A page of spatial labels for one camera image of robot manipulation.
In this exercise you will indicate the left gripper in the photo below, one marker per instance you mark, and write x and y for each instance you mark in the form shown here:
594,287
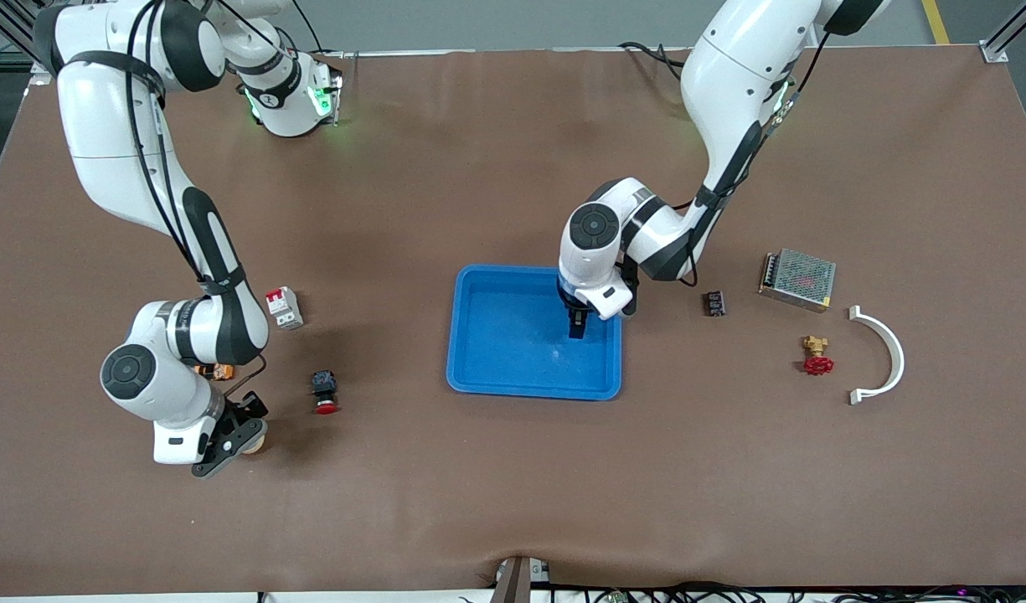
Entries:
578,321

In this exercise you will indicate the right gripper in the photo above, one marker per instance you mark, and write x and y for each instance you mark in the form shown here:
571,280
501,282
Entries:
229,413

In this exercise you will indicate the blue service bell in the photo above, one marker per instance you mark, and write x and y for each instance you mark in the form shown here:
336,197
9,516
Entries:
256,444

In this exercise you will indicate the small black terminal block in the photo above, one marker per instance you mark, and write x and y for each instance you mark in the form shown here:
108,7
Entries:
714,304

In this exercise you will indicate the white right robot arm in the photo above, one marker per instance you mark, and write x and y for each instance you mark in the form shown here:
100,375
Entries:
110,134

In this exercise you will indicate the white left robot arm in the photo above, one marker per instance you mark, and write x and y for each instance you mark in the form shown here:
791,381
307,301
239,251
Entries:
739,84

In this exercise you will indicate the blue plastic tray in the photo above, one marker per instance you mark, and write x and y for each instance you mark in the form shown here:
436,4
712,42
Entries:
512,352

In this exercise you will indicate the red emergency stop button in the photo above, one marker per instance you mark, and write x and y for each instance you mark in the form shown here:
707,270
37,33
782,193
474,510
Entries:
326,394

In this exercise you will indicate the white red circuit breaker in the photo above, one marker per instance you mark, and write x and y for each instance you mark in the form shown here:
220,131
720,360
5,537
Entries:
284,308

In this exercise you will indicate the brown table cover sheet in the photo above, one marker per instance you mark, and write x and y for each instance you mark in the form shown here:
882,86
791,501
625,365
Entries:
512,486

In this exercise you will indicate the metal mesh power supply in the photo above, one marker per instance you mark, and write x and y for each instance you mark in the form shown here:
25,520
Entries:
801,276

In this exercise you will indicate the brass valve red handwheel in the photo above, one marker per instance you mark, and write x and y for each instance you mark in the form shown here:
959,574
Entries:
817,364

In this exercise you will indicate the white curved pipe clamp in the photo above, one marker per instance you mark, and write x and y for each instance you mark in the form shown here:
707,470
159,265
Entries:
896,356

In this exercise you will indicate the orange red small switch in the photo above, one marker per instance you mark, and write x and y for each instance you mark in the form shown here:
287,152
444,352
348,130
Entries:
221,371

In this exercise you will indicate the grey metal bracket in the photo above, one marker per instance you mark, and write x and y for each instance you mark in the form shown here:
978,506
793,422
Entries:
512,582

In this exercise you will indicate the aluminium frame post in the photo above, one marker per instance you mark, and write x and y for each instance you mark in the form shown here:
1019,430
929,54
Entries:
14,25
994,52

